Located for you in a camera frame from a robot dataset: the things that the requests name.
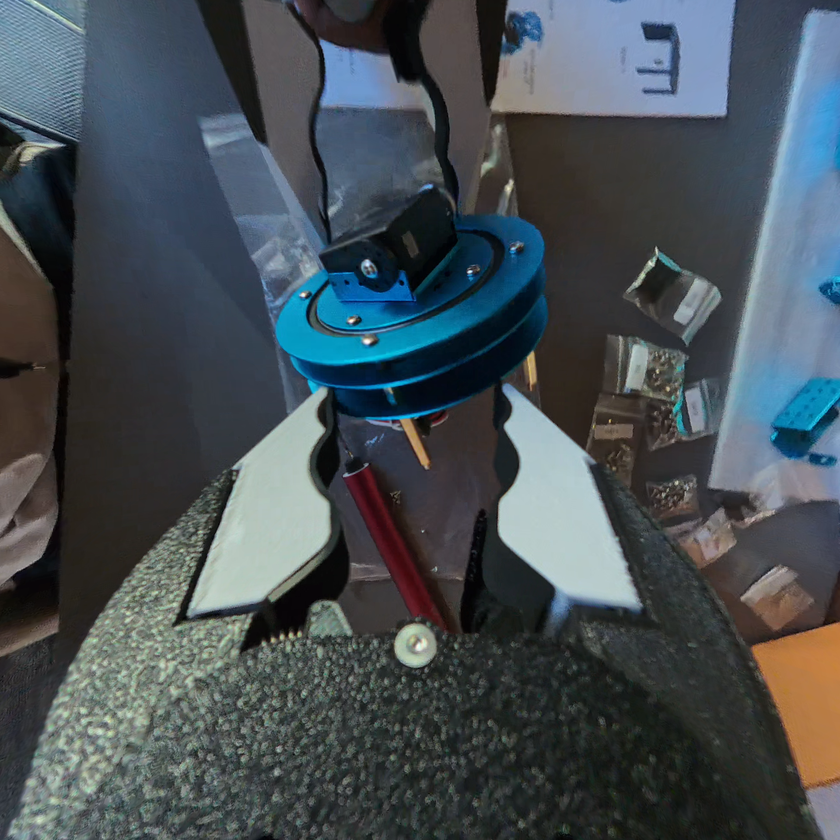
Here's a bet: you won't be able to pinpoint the person's left hand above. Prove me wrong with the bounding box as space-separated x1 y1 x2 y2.
292 0 395 53

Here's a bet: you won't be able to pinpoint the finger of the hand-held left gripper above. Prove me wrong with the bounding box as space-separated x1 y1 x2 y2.
196 0 333 244
386 0 511 209

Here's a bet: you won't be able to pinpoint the group of blue metal brackets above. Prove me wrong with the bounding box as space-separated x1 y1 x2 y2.
769 274 840 468

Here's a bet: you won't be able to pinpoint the grey desk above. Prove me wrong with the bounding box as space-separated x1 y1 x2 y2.
59 0 840 664

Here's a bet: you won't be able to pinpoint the pile of small screw bags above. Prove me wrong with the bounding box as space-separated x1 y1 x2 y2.
585 247 816 632

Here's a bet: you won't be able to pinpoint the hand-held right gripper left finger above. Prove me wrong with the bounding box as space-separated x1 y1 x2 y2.
185 386 349 619

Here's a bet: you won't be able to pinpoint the white foam sheet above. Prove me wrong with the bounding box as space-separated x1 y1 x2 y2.
707 10 840 511

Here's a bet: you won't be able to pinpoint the red metal screwdriver handle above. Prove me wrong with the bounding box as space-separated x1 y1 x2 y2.
340 456 452 635

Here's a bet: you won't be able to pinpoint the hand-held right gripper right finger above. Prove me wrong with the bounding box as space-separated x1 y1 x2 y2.
459 384 643 632

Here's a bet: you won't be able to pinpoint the white instruction sheet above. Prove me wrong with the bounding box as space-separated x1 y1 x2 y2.
322 0 737 120

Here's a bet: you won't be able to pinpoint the orange and white box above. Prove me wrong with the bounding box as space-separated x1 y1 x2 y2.
750 622 840 840

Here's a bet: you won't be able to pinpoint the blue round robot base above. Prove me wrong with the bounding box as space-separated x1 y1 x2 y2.
274 184 550 471

